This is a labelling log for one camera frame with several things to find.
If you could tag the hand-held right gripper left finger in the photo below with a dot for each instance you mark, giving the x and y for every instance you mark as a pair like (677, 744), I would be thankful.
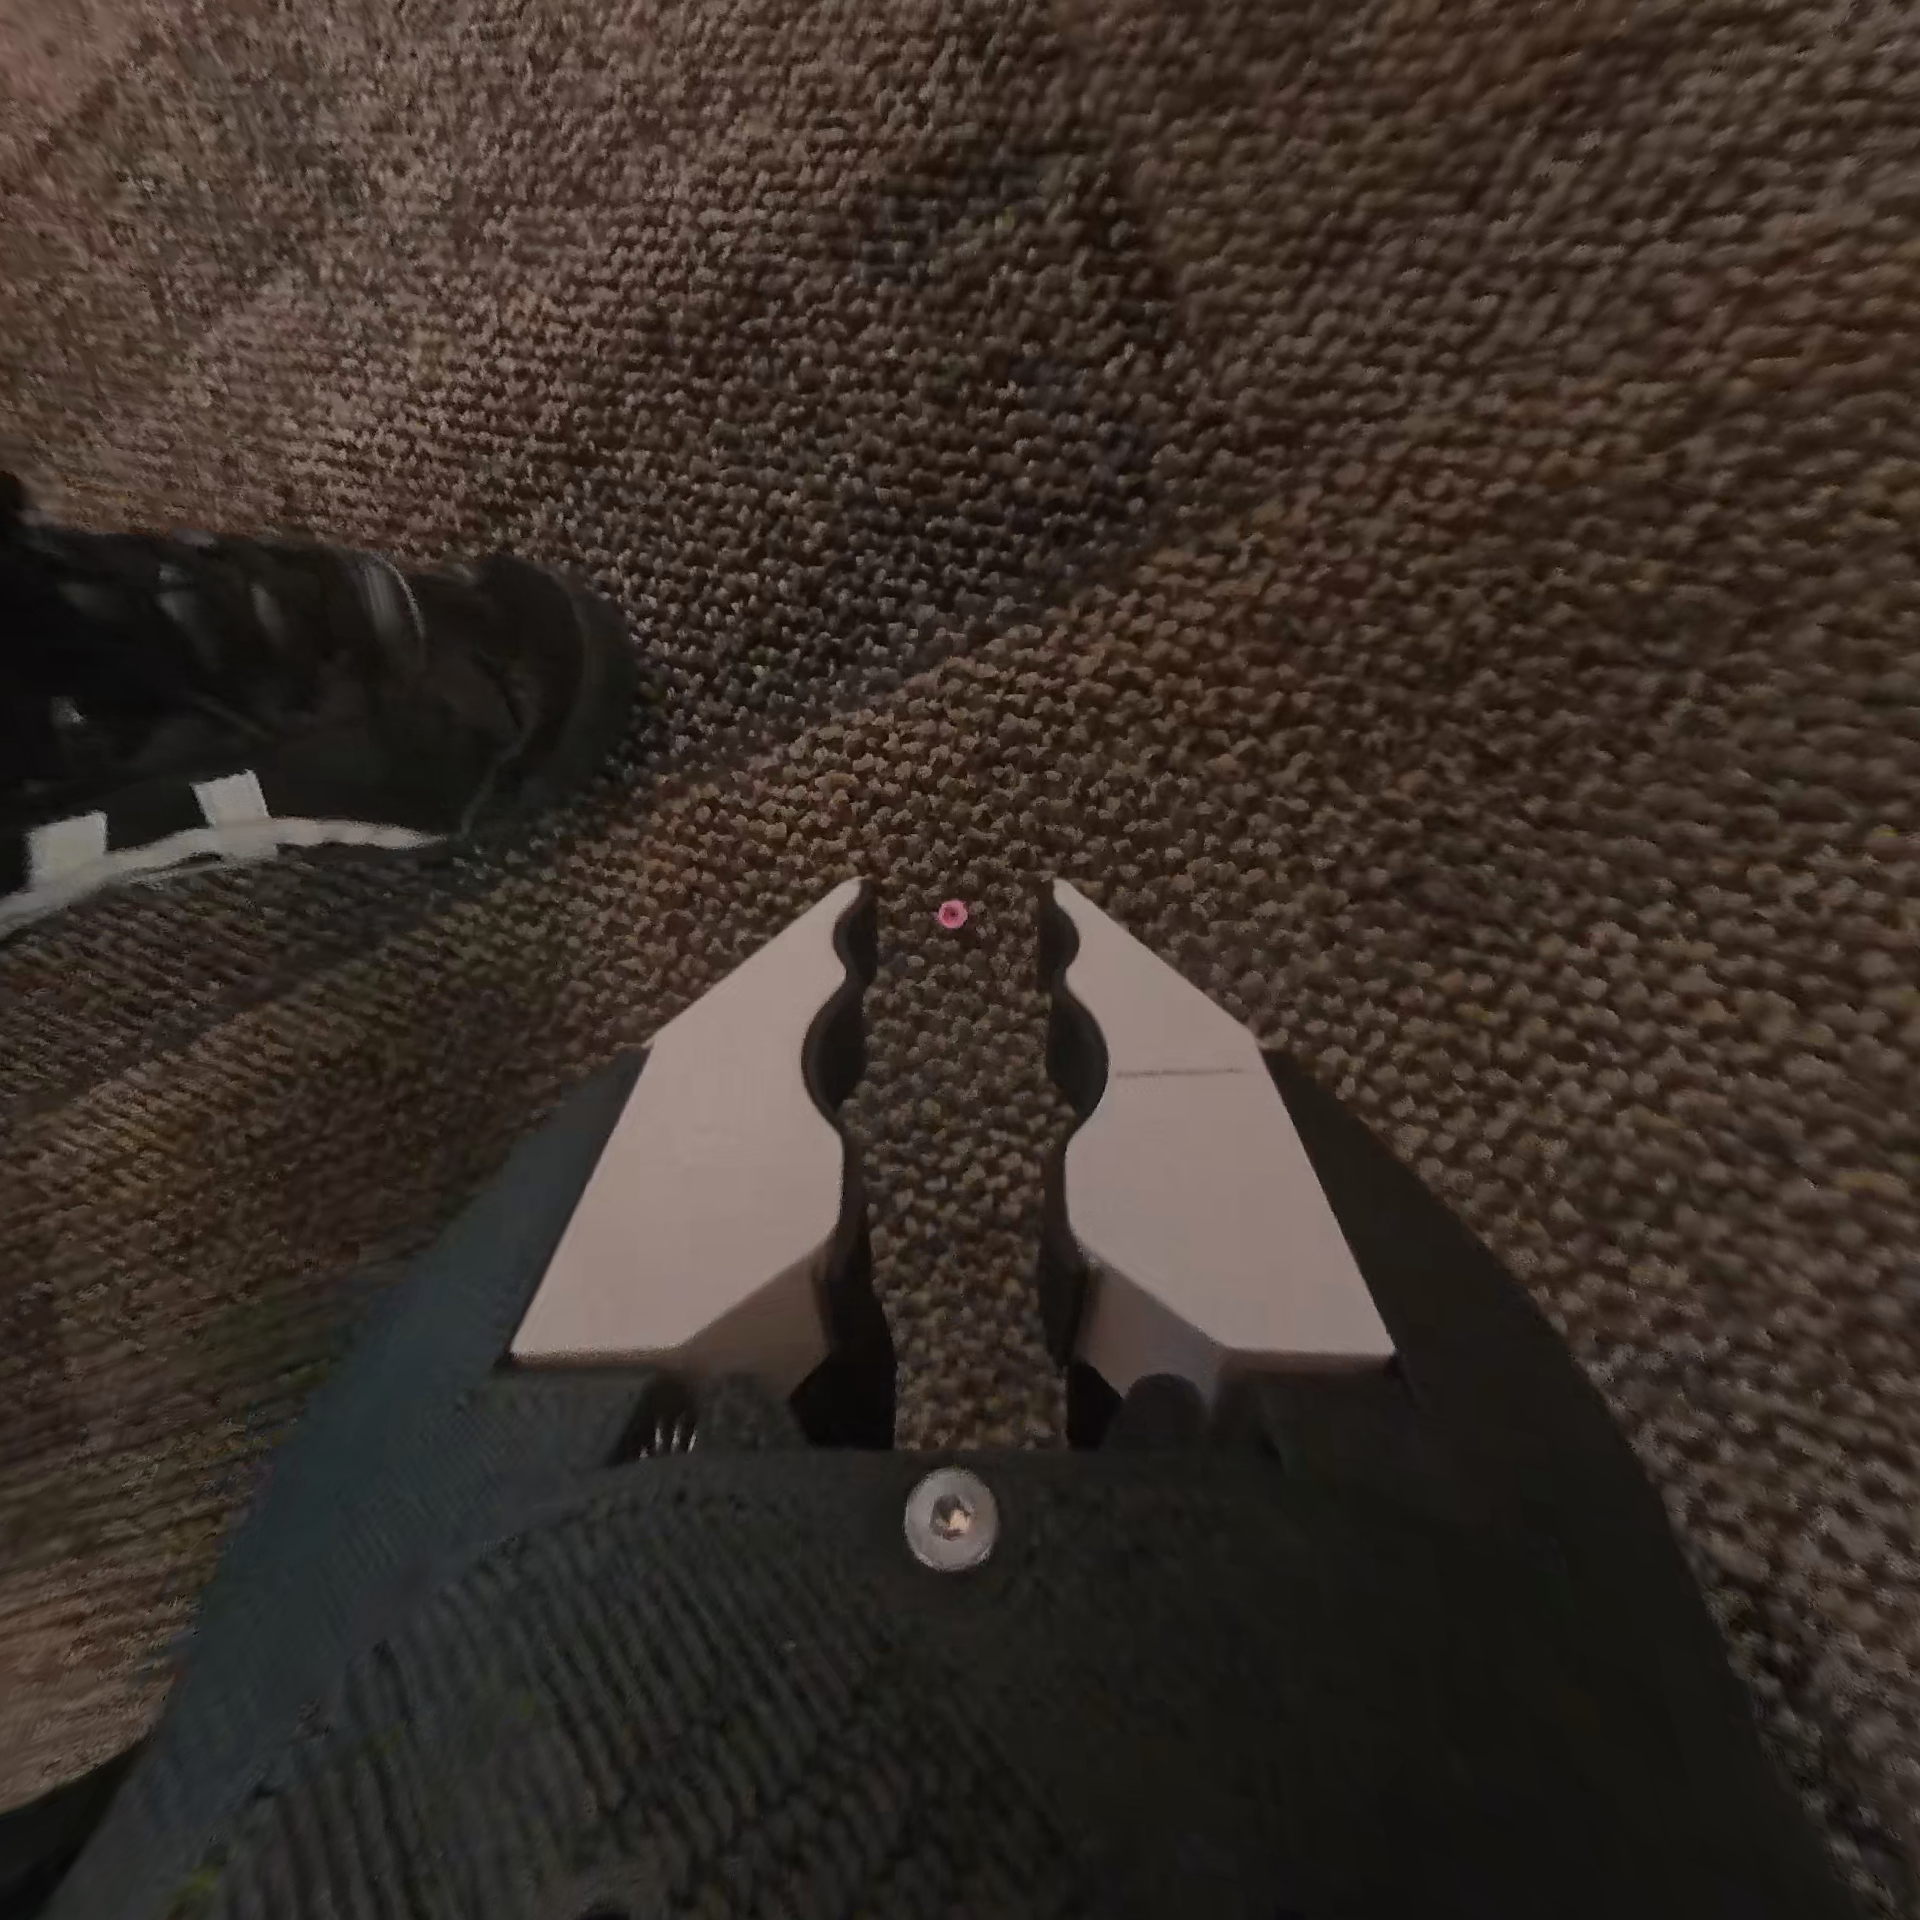
(691, 1187)

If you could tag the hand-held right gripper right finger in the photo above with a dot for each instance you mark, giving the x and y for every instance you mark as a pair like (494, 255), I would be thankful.
(1224, 1198)

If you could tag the black shoe with white stripes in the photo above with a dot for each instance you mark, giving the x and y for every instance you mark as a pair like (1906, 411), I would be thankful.
(376, 674)

